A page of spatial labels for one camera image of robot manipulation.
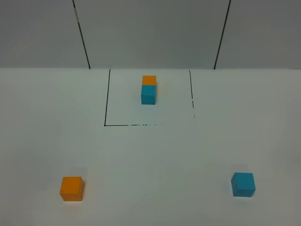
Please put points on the blue wooden cube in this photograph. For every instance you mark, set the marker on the blue wooden cube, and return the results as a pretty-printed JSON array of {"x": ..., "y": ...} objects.
[{"x": 243, "y": 184}]

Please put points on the orange template block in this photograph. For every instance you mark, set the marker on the orange template block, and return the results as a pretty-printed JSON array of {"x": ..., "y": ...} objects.
[{"x": 149, "y": 80}]

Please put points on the blue template block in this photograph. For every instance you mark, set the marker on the blue template block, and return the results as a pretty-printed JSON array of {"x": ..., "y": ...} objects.
[{"x": 148, "y": 94}]

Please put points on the orange wooden cube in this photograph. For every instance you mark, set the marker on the orange wooden cube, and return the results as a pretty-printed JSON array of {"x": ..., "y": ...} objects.
[{"x": 72, "y": 189}]

